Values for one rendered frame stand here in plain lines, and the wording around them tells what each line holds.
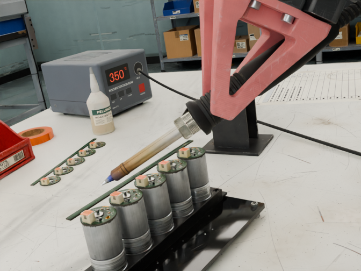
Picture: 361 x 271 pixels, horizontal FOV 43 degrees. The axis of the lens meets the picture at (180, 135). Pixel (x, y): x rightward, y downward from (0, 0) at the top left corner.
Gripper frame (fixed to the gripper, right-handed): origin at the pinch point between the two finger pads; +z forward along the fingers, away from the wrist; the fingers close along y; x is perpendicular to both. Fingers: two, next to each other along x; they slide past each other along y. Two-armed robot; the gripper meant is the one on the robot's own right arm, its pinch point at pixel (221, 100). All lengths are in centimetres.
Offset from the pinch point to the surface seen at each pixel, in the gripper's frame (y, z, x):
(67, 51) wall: -595, 90, -26
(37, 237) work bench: -11.0, 19.1, -7.6
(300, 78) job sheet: -49, -2, 29
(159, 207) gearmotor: -3.5, 9.7, -0.1
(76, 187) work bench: -20.8, 17.7, -5.1
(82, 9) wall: -573, 30, -23
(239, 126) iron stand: -21.5, 5.1, 10.4
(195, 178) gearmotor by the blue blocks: -7.4, 8.0, 3.0
